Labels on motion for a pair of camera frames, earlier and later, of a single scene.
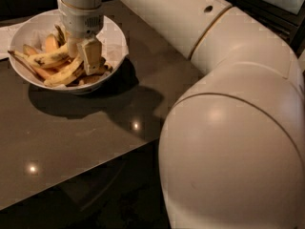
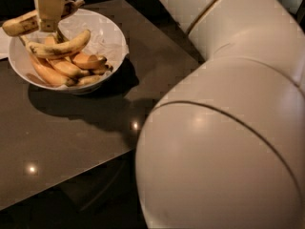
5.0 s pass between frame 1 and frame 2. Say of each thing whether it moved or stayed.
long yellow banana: moved
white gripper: moved
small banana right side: stayed
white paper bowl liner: stayed
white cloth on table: stayed
